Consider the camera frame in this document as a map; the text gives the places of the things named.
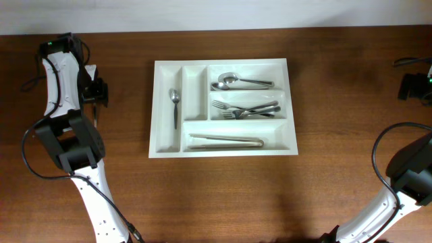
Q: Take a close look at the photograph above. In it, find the steel table knife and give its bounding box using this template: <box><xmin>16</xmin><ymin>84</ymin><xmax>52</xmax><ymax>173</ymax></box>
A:
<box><xmin>188</xmin><ymin>134</ymin><xmax>265</xmax><ymax>149</ymax></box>

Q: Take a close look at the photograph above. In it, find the small steel teaspoon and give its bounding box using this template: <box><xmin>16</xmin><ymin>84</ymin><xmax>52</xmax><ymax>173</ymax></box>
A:
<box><xmin>169</xmin><ymin>88</ymin><xmax>181</xmax><ymax>130</ymax></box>
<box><xmin>92</xmin><ymin>103</ymin><xmax>98</xmax><ymax>128</ymax></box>

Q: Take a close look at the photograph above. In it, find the steel fork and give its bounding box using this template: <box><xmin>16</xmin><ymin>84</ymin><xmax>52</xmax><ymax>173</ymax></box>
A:
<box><xmin>241</xmin><ymin>101</ymin><xmax>279</xmax><ymax>111</ymax></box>
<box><xmin>211</xmin><ymin>100</ymin><xmax>275</xmax><ymax>117</ymax></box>
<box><xmin>222</xmin><ymin>106</ymin><xmax>281</xmax><ymax>119</ymax></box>

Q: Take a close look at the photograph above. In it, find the steel tablespoon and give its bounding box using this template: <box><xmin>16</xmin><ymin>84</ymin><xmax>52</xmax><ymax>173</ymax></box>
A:
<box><xmin>218</xmin><ymin>72</ymin><xmax>275</xmax><ymax>87</ymax></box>
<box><xmin>211</xmin><ymin>82</ymin><xmax>269</xmax><ymax>91</ymax></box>

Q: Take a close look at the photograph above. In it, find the white plastic cutlery tray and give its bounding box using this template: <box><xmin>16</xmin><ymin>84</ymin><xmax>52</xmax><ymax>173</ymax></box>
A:
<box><xmin>148</xmin><ymin>58</ymin><xmax>298</xmax><ymax>158</ymax></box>

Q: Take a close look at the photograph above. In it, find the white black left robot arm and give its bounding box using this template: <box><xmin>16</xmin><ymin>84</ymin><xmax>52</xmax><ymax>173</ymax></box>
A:
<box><xmin>34</xmin><ymin>33</ymin><xmax>132</xmax><ymax>242</ymax></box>

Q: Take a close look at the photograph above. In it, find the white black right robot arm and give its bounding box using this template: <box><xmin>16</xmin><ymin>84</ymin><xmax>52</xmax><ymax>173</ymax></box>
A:
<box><xmin>319</xmin><ymin>122</ymin><xmax>431</xmax><ymax>242</ymax></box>

